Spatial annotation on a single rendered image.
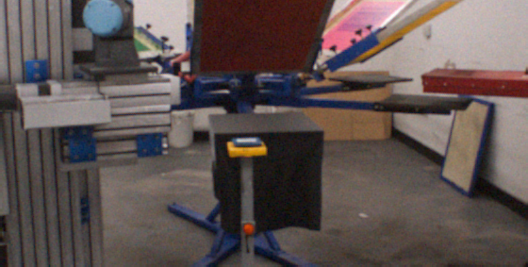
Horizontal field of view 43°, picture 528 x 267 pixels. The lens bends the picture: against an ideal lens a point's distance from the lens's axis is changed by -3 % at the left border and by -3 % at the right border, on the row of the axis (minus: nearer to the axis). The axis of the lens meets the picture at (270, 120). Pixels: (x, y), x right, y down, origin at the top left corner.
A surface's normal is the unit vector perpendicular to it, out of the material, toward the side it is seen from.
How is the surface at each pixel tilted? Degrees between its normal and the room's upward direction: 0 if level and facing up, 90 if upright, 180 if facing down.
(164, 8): 90
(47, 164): 90
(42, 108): 90
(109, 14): 98
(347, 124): 75
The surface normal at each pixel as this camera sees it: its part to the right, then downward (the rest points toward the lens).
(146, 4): 0.14, 0.17
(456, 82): -0.38, 0.18
